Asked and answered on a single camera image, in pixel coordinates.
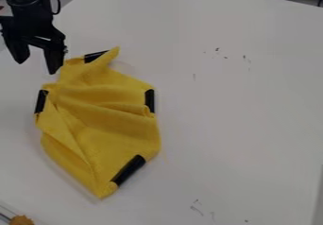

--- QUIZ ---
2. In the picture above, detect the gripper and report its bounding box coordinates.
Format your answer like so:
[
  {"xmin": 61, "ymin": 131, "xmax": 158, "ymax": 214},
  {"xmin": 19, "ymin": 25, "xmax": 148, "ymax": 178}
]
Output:
[{"xmin": 0, "ymin": 0, "xmax": 70, "ymax": 76}]

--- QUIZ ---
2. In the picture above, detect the yellow cloth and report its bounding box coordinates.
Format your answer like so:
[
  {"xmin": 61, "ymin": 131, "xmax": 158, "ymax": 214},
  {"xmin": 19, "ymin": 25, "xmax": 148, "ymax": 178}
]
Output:
[{"xmin": 32, "ymin": 45, "xmax": 163, "ymax": 200}]

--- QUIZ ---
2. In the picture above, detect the yellow toy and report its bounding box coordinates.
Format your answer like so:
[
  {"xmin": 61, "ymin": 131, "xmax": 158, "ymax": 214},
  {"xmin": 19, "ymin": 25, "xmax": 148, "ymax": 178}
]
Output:
[{"xmin": 8, "ymin": 215, "xmax": 36, "ymax": 225}]

